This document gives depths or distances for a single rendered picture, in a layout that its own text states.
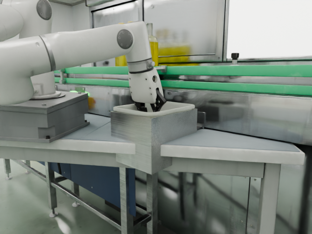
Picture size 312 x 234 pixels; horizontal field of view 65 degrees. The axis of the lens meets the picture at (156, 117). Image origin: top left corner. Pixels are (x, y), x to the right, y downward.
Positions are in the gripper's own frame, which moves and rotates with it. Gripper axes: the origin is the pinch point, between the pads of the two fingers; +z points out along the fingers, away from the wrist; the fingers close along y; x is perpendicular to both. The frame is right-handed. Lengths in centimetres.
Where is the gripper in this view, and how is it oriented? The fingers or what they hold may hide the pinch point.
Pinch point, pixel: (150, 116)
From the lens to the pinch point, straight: 79.5
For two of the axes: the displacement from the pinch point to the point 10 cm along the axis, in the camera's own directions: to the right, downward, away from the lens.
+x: -6.3, 3.9, -6.7
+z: 1.7, 9.1, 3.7
